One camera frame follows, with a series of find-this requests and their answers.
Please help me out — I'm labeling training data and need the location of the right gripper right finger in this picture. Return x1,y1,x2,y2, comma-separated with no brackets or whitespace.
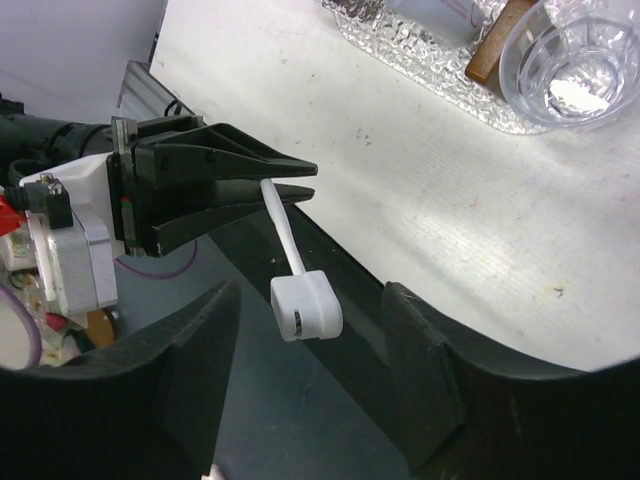
383,283,639,479

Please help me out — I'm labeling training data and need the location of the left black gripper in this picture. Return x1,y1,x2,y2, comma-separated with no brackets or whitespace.
107,115,318,258

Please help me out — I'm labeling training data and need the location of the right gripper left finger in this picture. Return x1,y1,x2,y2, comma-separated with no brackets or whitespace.
1,281,241,479

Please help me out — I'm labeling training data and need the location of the white toothbrush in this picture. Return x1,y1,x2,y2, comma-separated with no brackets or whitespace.
260,179,343,342

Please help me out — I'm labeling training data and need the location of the white red-capped toothpaste tube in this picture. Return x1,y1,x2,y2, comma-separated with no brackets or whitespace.
384,0,486,47

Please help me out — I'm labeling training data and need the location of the clear textured oval tray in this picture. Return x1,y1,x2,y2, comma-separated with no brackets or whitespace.
321,1,547,135

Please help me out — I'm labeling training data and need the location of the aluminium frame rail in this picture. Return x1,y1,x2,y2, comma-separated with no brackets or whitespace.
117,60,193,121

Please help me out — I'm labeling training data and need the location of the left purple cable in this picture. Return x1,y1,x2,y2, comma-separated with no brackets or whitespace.
0,239,200,371

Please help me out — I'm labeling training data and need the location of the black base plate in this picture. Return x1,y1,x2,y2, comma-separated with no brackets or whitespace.
199,202,416,480

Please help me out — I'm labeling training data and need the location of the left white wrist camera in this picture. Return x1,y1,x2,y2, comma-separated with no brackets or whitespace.
1,153,124,316

